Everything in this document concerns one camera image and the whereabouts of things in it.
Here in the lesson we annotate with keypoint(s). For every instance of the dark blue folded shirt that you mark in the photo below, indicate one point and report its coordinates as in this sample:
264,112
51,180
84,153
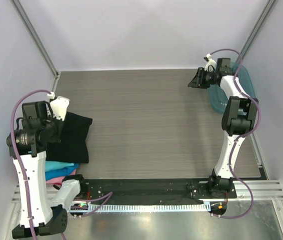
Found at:
63,172

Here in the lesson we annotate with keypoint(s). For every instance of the left frame post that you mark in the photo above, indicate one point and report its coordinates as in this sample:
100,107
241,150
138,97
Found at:
34,35

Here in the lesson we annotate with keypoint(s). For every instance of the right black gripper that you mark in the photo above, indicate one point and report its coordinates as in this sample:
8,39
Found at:
202,78

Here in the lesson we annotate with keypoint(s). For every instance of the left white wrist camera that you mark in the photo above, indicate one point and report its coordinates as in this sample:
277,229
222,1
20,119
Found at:
58,105

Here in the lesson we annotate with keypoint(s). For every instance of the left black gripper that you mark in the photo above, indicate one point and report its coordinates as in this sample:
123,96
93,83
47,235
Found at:
55,138

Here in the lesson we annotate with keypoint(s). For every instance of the frame post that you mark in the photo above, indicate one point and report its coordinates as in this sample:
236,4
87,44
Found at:
34,35
257,27

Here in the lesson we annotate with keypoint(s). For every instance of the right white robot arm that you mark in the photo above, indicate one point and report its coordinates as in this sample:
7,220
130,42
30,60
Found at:
237,121

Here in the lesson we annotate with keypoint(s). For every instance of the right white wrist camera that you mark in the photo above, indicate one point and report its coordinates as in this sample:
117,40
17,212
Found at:
210,63

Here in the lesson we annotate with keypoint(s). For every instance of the pink folded shirt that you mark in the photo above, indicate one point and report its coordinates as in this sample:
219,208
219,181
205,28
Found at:
56,180

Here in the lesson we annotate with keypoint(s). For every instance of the right frame post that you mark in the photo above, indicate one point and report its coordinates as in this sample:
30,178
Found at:
257,27

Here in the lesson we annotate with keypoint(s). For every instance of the slotted cable duct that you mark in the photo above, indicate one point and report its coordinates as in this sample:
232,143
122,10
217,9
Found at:
82,208

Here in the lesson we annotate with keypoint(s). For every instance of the aluminium extrusion rail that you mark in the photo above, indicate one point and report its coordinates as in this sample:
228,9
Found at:
262,190

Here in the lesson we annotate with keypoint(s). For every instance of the teal plastic bin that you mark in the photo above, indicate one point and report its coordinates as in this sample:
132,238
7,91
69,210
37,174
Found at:
218,98

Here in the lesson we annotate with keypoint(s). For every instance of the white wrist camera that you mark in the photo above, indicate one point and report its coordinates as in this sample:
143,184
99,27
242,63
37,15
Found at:
210,63
58,105

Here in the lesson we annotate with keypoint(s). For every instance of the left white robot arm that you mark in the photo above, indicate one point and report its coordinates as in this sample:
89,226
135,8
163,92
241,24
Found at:
41,123

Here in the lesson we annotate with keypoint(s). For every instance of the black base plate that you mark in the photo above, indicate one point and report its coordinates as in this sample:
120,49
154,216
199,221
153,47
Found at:
156,192

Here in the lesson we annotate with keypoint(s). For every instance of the light blue folded shirt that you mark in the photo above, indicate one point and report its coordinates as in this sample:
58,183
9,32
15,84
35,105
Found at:
57,165

